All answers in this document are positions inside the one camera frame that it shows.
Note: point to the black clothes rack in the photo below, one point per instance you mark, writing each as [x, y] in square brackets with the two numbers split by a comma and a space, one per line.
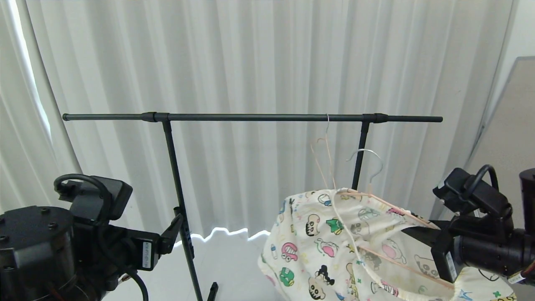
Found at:
[259, 117]

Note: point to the white curtain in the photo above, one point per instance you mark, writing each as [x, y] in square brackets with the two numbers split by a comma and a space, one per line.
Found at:
[250, 54]

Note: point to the pink clothes hanger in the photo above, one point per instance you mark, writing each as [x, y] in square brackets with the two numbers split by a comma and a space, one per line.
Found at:
[393, 205]
[329, 154]

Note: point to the cream printed garment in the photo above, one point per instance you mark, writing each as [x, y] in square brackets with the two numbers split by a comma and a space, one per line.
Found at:
[326, 234]

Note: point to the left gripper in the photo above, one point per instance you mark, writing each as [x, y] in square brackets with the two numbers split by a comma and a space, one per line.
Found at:
[113, 251]

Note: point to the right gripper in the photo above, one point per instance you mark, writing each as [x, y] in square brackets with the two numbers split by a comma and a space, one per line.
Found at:
[485, 251]

